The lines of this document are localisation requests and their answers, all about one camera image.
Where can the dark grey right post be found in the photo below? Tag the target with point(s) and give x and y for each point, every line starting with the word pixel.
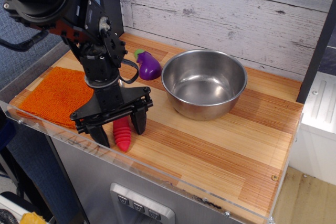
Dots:
pixel 316 59

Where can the purple toy eggplant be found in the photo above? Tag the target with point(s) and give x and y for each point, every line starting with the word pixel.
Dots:
pixel 149 67

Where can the orange knitted napkin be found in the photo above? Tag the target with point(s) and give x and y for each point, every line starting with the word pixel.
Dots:
pixel 59 94

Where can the silver dispenser button panel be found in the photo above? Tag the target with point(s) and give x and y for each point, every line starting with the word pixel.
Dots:
pixel 132 207

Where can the white side cabinet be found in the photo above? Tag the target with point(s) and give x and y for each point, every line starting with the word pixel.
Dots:
pixel 313 151

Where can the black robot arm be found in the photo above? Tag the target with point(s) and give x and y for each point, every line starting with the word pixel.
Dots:
pixel 86 28

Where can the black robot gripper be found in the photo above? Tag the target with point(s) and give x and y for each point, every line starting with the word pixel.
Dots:
pixel 109 104

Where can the stainless steel bowl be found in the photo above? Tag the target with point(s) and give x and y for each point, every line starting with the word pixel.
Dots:
pixel 203 84

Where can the clear acrylic table guard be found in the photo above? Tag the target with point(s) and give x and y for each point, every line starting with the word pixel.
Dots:
pixel 232 164

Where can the stainless steel cabinet front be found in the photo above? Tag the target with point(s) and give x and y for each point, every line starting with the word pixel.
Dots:
pixel 91 177

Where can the red handled metal fork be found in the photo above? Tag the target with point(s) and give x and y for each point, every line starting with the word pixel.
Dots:
pixel 122 133

